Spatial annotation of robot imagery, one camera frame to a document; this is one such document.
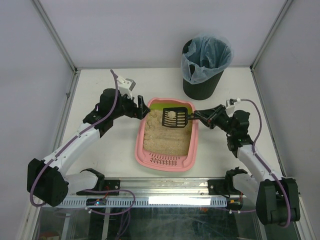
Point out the black trash bin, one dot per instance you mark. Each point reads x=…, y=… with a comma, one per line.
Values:
x=203, y=90

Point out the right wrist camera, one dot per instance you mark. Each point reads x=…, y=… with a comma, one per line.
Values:
x=231, y=104

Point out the beige cat litter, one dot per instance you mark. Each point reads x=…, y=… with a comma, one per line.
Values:
x=167, y=141

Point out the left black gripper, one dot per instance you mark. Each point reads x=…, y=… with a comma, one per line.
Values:
x=136, y=108

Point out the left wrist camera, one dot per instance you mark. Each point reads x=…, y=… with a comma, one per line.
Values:
x=126, y=86

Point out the black litter scoop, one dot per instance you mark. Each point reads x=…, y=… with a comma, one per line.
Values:
x=180, y=121

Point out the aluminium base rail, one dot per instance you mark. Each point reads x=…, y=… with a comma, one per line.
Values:
x=180, y=186

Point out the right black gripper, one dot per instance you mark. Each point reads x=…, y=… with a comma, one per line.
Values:
x=211, y=118

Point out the blue plastic bin liner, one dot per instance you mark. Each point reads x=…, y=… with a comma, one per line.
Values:
x=206, y=56

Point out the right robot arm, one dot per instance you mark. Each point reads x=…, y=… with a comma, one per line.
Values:
x=276, y=197

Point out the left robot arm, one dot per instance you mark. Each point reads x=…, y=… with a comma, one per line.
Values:
x=47, y=179

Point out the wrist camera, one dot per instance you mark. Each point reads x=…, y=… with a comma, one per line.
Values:
x=231, y=104
x=126, y=86

